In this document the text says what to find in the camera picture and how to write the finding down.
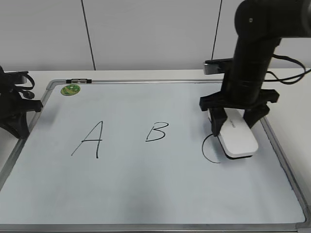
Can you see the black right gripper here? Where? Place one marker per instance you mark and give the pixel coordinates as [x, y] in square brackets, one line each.
[238, 94]

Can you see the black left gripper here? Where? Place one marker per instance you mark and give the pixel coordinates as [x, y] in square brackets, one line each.
[16, 100]

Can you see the white whiteboard eraser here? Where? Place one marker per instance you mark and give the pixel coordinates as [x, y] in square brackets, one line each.
[235, 136]

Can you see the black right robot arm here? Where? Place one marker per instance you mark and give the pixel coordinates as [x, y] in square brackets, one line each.
[260, 26]

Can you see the green round magnet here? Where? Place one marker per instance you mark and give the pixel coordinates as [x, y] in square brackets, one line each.
[70, 90]

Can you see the white framed whiteboard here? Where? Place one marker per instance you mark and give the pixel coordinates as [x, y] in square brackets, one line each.
[138, 156]

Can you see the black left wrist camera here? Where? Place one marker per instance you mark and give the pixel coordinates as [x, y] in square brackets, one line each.
[18, 77]

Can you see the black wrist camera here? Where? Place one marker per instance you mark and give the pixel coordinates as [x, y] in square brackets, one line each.
[18, 77]
[217, 66]

